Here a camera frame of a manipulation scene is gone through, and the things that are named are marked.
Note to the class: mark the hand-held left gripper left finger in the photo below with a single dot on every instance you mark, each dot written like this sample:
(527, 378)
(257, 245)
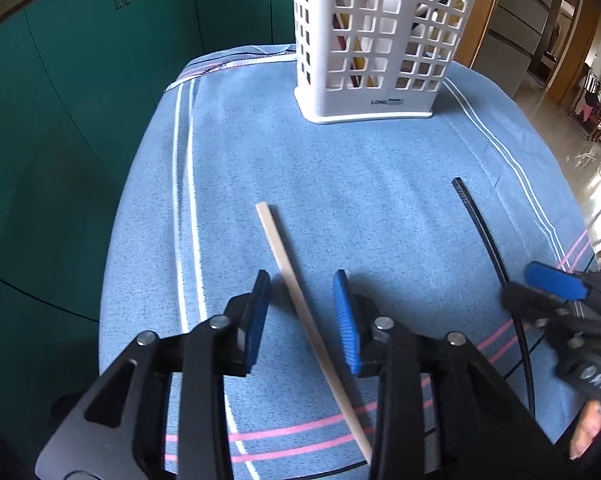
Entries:
(258, 320)

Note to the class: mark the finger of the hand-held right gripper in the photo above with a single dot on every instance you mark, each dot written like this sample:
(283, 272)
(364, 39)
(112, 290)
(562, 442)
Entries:
(555, 280)
(530, 300)

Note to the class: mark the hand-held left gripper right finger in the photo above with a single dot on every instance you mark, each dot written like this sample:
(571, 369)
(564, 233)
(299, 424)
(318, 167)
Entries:
(345, 320)

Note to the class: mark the beige wooden chopstick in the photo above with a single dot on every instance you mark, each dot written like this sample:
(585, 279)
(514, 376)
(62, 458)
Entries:
(300, 300)

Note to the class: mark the black patterned chopstick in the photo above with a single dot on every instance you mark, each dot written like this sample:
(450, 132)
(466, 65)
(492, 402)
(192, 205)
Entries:
(485, 230)

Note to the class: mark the white plastic utensil basket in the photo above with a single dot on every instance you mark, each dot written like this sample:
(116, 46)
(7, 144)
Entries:
(370, 105)

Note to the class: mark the person's right hand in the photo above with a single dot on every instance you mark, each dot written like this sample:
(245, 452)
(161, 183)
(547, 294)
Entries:
(587, 425)

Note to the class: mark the blue striped blanket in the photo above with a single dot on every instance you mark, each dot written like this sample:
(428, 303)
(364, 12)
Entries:
(380, 185)

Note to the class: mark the brown wooden chair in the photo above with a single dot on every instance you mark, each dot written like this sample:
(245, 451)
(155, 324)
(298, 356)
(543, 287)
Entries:
(597, 105)

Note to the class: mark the grey cabinet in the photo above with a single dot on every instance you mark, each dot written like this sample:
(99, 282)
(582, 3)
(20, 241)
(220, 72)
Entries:
(517, 35)

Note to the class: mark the green cabinet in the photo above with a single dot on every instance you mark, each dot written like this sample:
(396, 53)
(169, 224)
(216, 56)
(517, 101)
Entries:
(80, 85)

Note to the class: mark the wooden door frame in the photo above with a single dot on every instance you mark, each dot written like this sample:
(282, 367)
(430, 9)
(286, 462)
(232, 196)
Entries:
(575, 50)

